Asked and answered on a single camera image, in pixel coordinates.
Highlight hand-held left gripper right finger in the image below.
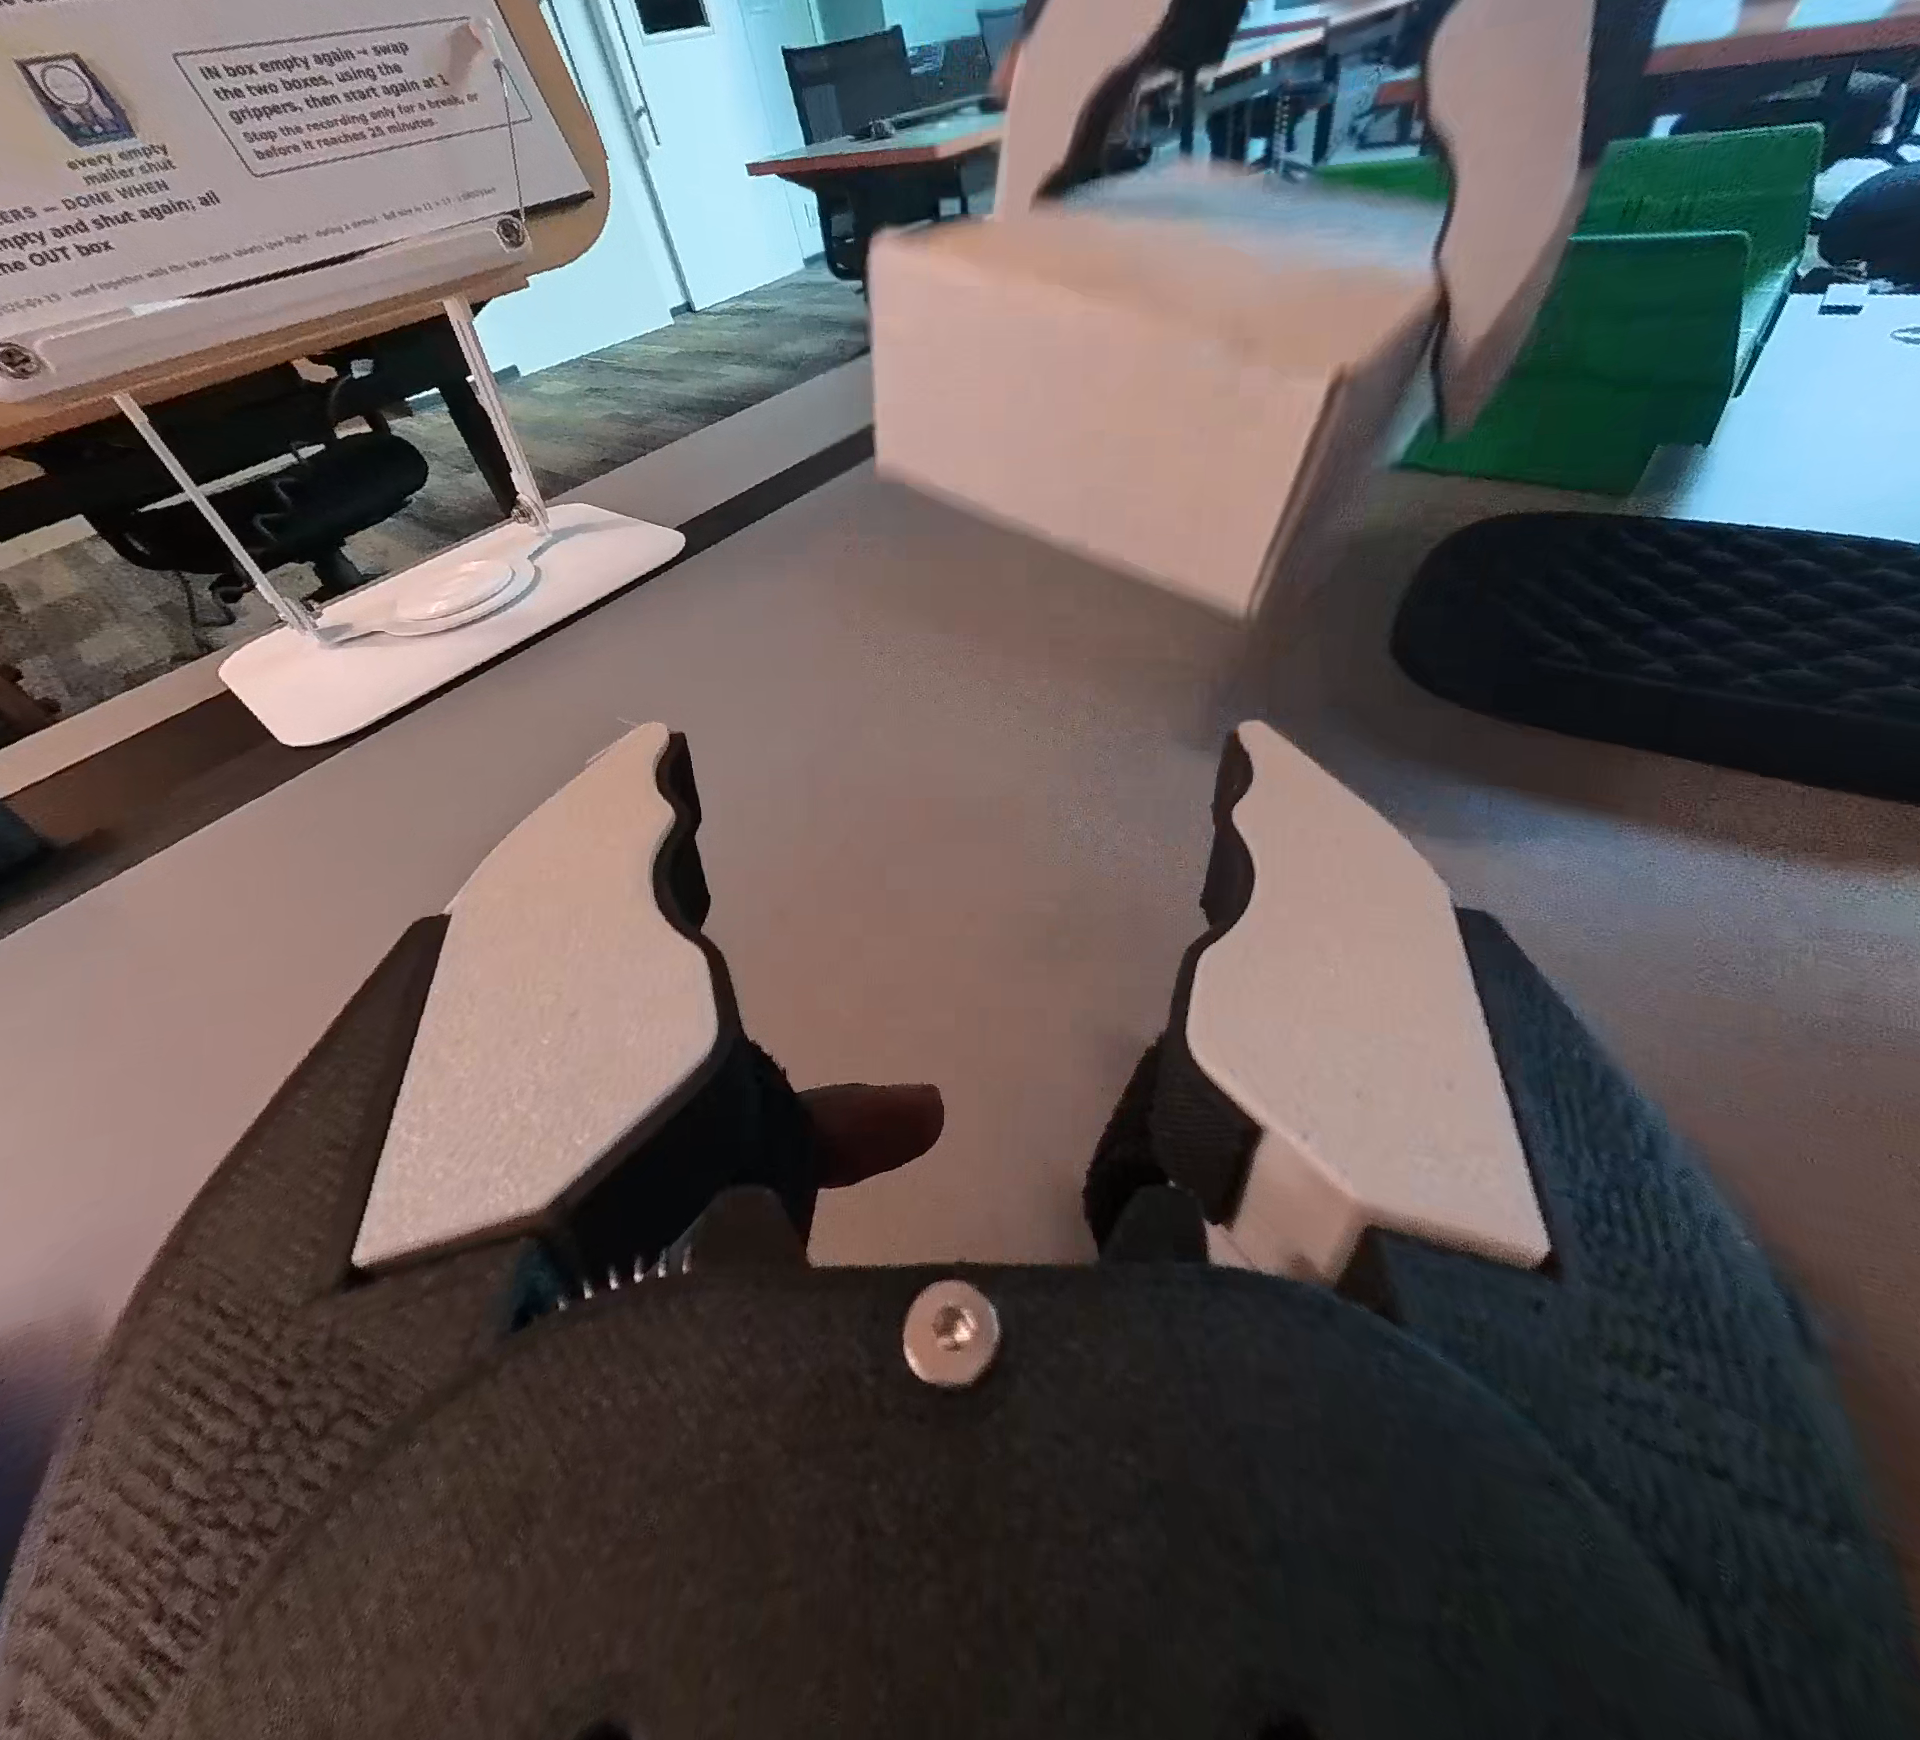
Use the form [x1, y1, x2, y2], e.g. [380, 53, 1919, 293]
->
[1179, 720, 1554, 1289]

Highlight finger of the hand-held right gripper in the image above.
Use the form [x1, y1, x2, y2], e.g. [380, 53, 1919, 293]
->
[992, 0, 1203, 219]
[1425, 0, 1609, 437]

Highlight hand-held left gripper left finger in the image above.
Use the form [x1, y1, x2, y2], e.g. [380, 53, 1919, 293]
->
[348, 720, 740, 1275]

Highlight white cardboard mailer box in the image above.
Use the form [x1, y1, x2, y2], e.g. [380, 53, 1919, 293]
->
[868, 157, 1450, 619]

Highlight brown wooden office desk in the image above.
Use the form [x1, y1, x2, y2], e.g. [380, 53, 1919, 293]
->
[747, 112, 1006, 273]

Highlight light wooden office desk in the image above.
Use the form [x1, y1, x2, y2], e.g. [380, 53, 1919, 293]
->
[0, 315, 528, 498]

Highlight person's left hand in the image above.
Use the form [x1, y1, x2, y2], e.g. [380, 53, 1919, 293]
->
[801, 1083, 948, 1191]

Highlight green cardboard box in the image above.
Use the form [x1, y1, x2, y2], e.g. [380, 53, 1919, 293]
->
[1320, 121, 1829, 499]

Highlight black office chair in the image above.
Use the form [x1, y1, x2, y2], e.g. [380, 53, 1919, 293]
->
[112, 435, 434, 632]
[780, 30, 918, 144]
[1822, 162, 1920, 299]

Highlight document stand with white base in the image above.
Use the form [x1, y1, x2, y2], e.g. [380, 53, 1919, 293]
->
[0, 0, 689, 750]

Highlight glass door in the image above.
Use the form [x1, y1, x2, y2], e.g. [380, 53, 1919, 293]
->
[517, 0, 710, 317]

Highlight black quilted mat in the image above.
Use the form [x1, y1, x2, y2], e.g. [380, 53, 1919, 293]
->
[1391, 509, 1920, 807]

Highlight printed instruction sheet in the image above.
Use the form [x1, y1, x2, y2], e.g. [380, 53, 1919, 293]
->
[0, 0, 593, 317]

